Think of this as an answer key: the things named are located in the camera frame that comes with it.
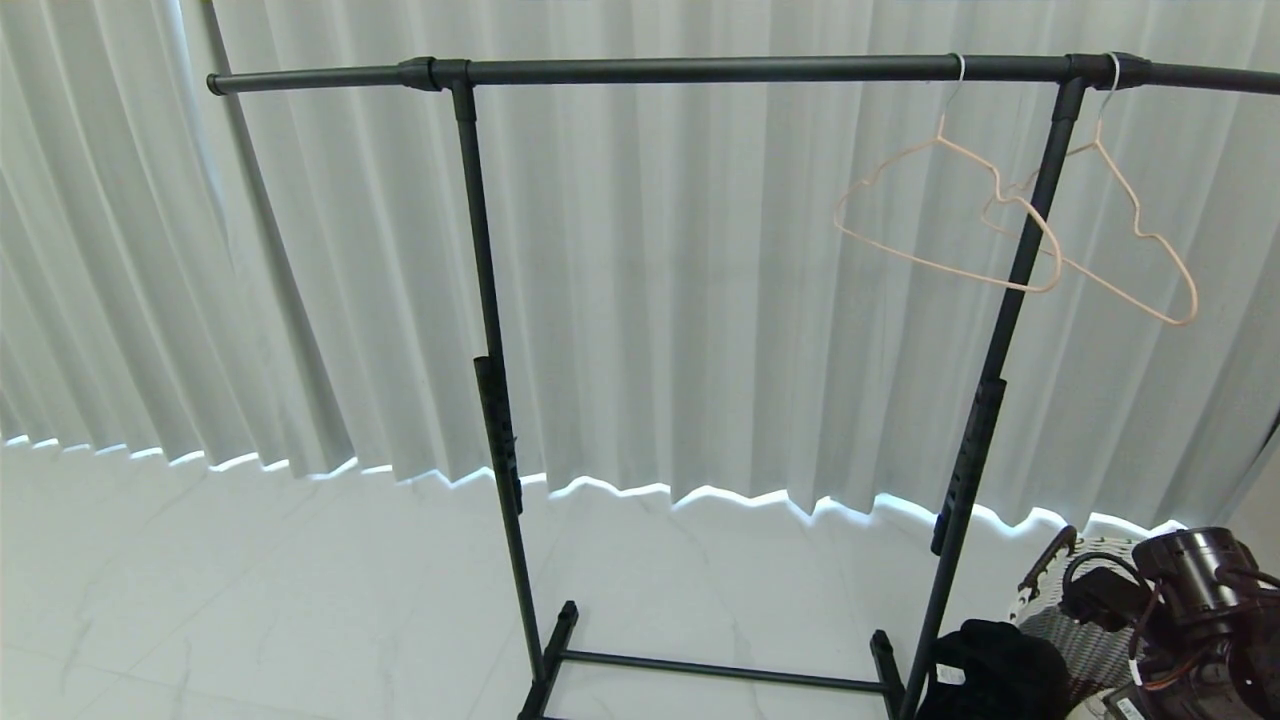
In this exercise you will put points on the pink clothes hanger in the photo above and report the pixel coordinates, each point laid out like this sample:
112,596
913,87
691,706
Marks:
940,128
1097,135

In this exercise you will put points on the black clothes rack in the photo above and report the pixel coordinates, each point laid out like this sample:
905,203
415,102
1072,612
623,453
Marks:
700,70

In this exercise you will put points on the white laundry basket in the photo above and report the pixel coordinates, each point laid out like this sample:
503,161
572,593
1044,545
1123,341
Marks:
1075,650

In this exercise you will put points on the white curtain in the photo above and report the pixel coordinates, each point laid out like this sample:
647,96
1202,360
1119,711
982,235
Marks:
700,300

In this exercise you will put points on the black garment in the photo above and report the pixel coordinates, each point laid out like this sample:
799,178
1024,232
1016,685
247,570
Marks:
1000,670

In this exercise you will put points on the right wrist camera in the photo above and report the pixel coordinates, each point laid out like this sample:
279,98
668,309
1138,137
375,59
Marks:
1100,600

